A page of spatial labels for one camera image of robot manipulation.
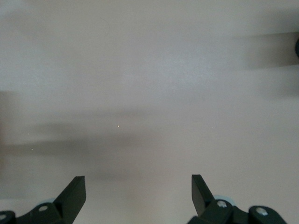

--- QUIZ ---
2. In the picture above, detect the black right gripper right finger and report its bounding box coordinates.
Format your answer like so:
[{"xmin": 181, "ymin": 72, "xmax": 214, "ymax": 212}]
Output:
[{"xmin": 186, "ymin": 174, "xmax": 288, "ymax": 224}]

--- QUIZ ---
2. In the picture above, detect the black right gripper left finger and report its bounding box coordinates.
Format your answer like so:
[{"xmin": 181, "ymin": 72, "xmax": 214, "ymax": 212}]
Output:
[{"xmin": 0, "ymin": 175, "xmax": 86, "ymax": 224}]

